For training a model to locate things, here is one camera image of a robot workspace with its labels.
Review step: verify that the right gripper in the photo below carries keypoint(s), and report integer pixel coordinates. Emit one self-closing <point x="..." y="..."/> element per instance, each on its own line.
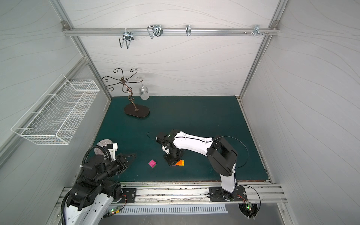
<point x="173" y="156"/>

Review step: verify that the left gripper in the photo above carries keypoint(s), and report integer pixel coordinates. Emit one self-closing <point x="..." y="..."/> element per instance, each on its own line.
<point x="122" y="161"/>

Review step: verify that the orange lego brick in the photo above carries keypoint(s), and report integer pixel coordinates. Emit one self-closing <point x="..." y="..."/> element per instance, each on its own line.
<point x="180" y="163"/>

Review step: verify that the pink lego brick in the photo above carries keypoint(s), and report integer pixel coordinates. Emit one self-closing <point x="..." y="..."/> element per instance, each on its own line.
<point x="152" y="162"/>

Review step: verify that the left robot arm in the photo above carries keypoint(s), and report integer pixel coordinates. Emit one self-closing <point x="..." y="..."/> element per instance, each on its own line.
<point x="97" y="193"/>

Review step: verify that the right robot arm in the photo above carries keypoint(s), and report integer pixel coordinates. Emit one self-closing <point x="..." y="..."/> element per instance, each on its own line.
<point x="220" y="153"/>

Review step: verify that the green table mat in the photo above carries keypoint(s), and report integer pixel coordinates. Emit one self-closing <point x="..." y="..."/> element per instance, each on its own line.
<point x="202" y="116"/>

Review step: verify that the brown metal cup stand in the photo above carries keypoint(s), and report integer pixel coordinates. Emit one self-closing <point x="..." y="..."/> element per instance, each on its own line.
<point x="131" y="109"/>

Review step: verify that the white vent strip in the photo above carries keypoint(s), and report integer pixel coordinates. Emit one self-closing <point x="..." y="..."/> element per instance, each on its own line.
<point x="186" y="209"/>

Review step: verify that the metal hook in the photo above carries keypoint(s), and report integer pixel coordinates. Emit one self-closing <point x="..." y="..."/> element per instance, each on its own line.
<point x="125" y="41"/>
<point x="188" y="30"/>
<point x="257" y="32"/>
<point x="155" y="30"/>

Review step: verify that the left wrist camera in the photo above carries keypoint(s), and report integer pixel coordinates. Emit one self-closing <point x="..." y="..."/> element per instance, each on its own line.
<point x="112" y="147"/>

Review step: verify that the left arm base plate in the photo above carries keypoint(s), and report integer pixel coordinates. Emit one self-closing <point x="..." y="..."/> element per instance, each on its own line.
<point x="128" y="195"/>

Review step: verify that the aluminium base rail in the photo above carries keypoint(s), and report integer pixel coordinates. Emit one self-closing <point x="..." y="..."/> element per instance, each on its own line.
<point x="152" y="193"/>

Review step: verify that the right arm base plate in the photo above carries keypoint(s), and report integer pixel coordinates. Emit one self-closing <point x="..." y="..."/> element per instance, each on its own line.
<point x="217" y="194"/>

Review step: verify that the white wire basket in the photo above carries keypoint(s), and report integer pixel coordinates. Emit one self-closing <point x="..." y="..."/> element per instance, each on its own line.
<point x="55" y="117"/>

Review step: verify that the aluminium top rail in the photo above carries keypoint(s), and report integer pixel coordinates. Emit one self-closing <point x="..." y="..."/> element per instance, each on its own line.
<point x="168" y="32"/>

